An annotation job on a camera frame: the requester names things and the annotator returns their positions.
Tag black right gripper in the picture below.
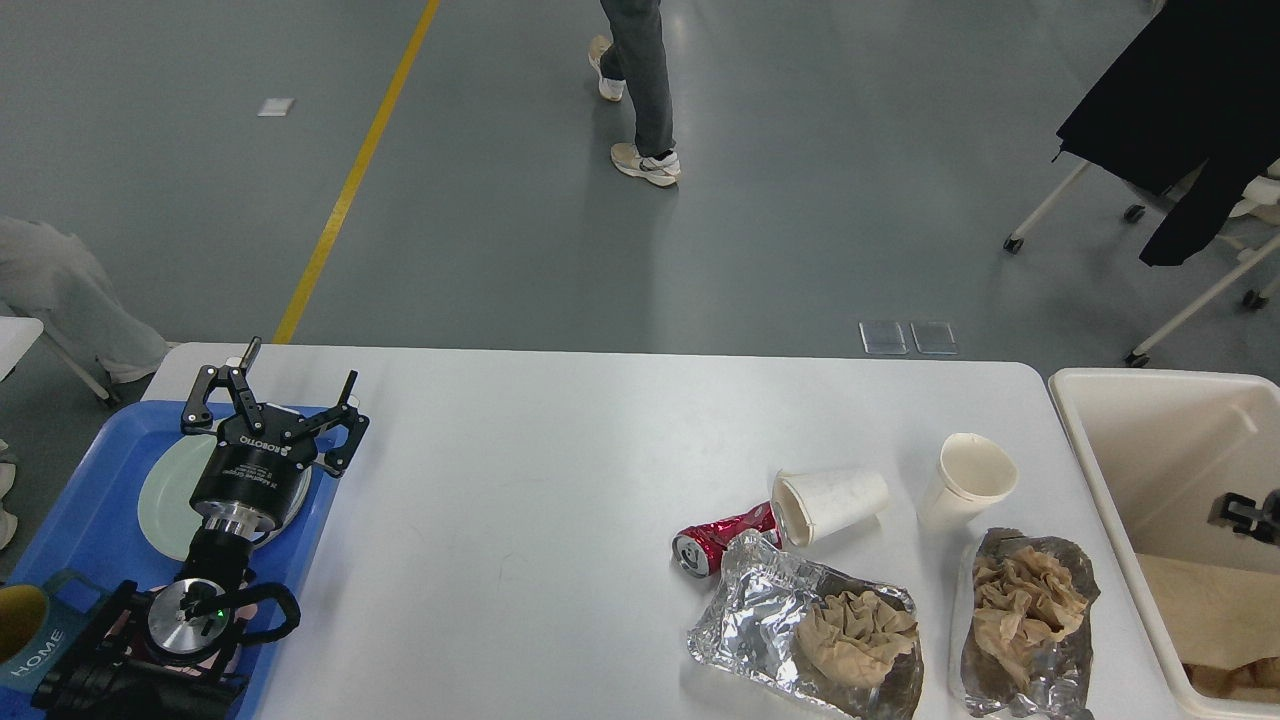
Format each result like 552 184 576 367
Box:
1207 489 1280 546

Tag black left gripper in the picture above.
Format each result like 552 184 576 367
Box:
180 336 370 536

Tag brown paper bag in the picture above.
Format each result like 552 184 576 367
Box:
1181 657 1279 705
1138 553 1279 670

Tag green plate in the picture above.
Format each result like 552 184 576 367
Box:
138 432 315 561

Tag dark teal mug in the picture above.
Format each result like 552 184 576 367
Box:
1 568 111 694

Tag foil wrapper with napkin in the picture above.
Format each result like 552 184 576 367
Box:
687 530 924 719

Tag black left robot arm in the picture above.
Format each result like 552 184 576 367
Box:
3 338 370 719

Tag foil bag under right arm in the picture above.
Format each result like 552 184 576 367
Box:
948 527 1100 719

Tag beige plastic bin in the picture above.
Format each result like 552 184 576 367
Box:
1050 368 1279 719

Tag white paper cup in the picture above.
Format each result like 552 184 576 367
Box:
771 469 890 547
916 432 1020 530

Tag person in light trousers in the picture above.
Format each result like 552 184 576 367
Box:
1 215 170 384

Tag black jacket on chair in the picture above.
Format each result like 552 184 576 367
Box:
1057 1 1279 266

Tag crushed red soda can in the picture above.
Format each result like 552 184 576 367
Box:
671 501 783 578

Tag person in grey jeans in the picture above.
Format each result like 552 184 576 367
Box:
588 1 681 187

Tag white rolling chair frame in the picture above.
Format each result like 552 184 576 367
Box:
1004 160 1280 369

